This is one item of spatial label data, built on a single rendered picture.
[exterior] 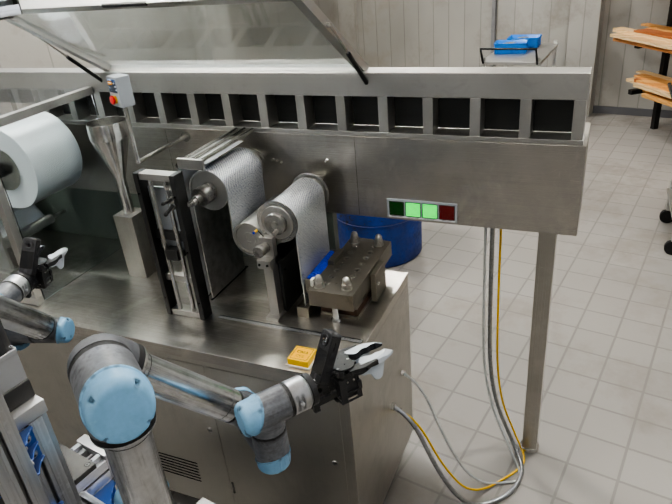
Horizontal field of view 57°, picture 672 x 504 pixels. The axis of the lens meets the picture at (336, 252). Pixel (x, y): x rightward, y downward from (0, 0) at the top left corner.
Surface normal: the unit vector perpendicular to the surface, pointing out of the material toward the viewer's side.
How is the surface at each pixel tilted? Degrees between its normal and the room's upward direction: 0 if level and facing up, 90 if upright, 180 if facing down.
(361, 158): 90
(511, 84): 90
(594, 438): 0
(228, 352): 0
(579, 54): 90
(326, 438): 90
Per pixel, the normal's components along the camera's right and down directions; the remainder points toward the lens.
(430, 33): -0.54, 0.43
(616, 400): -0.08, -0.88
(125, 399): 0.51, 0.24
